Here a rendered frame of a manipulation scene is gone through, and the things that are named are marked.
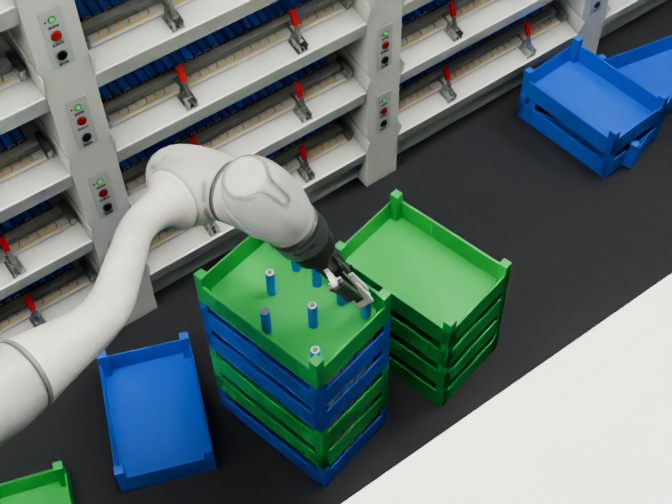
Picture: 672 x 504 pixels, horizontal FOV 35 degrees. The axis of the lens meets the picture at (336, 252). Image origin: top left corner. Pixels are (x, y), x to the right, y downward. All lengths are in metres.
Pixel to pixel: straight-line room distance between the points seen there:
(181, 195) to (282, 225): 0.17
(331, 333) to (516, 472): 1.60
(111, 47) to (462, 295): 0.84
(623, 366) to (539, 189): 2.34
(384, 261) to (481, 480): 1.90
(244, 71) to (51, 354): 1.00
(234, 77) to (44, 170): 0.42
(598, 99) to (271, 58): 0.97
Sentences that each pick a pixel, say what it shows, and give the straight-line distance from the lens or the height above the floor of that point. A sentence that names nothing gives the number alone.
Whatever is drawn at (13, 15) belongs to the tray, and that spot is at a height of 0.92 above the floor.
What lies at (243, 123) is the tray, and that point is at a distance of 2.37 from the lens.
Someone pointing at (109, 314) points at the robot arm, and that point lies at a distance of 1.42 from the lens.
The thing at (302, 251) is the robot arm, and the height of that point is 0.71.
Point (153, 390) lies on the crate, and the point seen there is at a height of 0.00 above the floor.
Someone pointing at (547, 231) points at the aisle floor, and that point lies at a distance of 2.63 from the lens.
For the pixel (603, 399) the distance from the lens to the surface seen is 0.37.
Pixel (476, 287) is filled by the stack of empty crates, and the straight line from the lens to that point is 2.21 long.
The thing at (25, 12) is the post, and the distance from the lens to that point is 1.83.
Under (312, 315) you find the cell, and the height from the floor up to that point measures 0.45.
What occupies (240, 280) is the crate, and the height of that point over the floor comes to 0.40.
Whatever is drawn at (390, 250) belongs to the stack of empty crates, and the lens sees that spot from 2.26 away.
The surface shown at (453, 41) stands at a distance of 2.57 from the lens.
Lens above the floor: 2.04
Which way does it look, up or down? 53 degrees down
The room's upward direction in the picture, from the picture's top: 2 degrees counter-clockwise
